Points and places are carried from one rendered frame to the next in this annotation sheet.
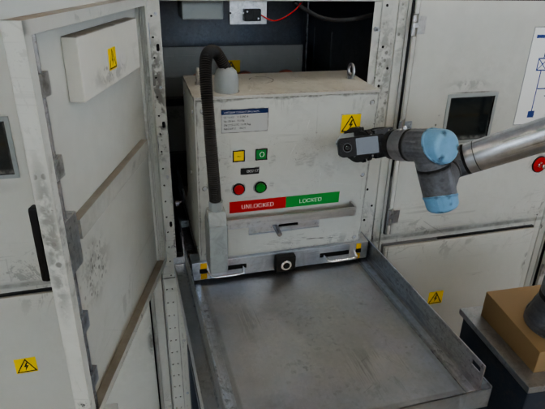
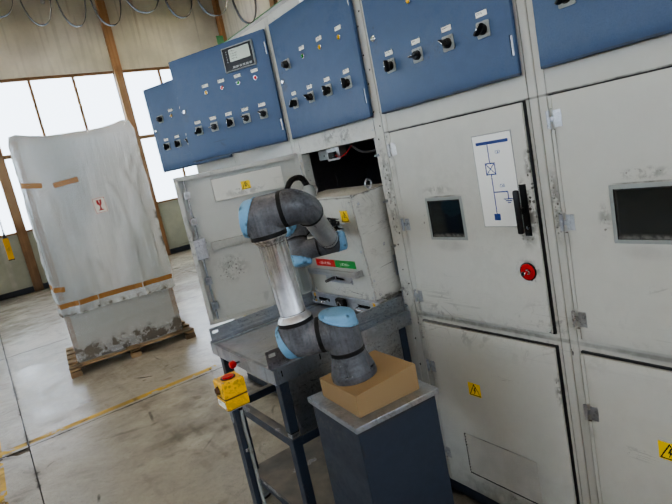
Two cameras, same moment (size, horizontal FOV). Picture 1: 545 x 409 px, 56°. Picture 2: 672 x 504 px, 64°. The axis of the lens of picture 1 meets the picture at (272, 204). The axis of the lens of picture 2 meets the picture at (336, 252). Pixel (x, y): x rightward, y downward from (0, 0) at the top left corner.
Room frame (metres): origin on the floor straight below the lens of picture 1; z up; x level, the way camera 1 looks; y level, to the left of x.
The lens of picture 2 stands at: (0.62, -2.33, 1.53)
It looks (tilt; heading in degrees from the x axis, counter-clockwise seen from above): 10 degrees down; 73
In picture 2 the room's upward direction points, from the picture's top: 12 degrees counter-clockwise
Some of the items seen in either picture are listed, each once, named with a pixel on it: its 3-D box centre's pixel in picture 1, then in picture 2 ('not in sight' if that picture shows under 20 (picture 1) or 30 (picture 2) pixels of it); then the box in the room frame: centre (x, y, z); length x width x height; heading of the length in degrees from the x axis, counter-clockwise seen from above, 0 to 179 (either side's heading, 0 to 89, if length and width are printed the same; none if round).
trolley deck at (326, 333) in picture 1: (306, 324); (307, 332); (1.08, -0.10, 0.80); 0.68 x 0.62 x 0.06; 16
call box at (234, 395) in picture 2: not in sight; (231, 391); (0.68, -0.61, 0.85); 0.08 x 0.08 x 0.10; 16
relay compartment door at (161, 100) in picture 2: not in sight; (184, 122); (0.88, 1.26, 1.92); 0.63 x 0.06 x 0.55; 130
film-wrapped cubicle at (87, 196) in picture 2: not in sight; (101, 243); (-0.06, 3.59, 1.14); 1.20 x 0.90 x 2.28; 11
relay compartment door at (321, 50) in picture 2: not in sight; (313, 67); (1.38, -0.01, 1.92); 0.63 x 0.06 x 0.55; 106
